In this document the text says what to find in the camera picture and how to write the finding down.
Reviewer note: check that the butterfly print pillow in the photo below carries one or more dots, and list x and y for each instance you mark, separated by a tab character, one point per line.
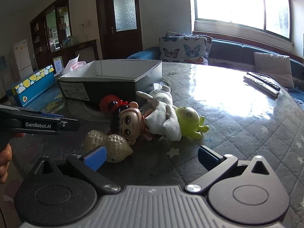
184	48

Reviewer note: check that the blue sofa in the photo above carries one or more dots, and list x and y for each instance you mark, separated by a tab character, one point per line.
223	53

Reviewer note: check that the window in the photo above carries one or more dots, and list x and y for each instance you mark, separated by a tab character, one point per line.
270	16

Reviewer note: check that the silver remote control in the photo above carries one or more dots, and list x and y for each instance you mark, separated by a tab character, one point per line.
261	85

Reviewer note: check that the red octopus toy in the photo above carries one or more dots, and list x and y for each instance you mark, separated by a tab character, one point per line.
110	103

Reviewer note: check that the green octopus toy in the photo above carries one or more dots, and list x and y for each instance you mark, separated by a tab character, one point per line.
191	124

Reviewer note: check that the black remote control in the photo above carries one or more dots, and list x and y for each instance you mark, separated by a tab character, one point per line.
265	80

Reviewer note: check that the white refrigerator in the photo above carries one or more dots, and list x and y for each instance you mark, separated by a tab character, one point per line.
22	59

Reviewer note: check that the blue spotted tissue box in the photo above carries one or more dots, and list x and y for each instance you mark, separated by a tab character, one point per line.
31	87

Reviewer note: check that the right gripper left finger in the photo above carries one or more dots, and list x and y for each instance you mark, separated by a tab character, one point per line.
85	168

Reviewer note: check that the white knitted rabbit plush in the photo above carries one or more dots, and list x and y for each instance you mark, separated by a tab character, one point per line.
163	119

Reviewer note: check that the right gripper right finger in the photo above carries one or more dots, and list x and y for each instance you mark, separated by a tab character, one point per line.
218	167

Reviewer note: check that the beige peanut toy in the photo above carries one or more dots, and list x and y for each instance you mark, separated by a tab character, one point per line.
117	147

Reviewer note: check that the black-haired doll figurine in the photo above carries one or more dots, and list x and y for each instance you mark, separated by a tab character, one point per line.
129	122

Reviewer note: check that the dark wooden door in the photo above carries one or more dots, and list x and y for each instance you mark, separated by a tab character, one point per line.
119	28

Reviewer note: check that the dark wooden cabinet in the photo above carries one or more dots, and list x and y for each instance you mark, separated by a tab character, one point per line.
52	37

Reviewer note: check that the black cardboard box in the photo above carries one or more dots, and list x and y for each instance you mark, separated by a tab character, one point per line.
122	78

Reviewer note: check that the white tissue pack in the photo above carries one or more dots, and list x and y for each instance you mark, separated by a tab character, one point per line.
73	65

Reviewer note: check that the person's left hand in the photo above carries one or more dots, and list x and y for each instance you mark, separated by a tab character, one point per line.
5	159

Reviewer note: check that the grey cushion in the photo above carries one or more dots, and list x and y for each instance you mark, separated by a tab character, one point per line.
278	67

